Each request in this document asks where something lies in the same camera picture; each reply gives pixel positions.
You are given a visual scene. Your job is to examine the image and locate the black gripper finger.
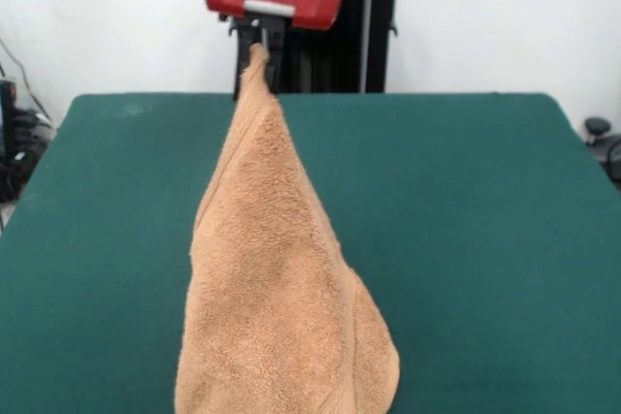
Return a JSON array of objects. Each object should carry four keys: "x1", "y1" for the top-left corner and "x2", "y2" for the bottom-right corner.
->
[
  {"x1": 233, "y1": 16, "x2": 263, "y2": 103},
  {"x1": 264, "y1": 20, "x2": 286, "y2": 95}
]

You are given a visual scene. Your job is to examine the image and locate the tan terry towel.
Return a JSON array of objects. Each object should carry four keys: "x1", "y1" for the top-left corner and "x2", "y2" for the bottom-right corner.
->
[{"x1": 173, "y1": 43, "x2": 403, "y2": 414}]

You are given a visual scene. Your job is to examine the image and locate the dark green table cloth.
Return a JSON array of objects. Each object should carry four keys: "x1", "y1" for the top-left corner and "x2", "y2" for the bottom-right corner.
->
[{"x1": 0, "y1": 91, "x2": 621, "y2": 414}]

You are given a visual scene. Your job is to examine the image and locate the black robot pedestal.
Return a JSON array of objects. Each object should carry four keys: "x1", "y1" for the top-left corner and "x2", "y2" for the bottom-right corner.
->
[{"x1": 226, "y1": 0, "x2": 419, "y2": 94}]

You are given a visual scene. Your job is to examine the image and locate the grey wall cable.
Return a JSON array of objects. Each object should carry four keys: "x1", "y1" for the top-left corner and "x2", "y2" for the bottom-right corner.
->
[{"x1": 0, "y1": 38, "x2": 52, "y2": 124}]

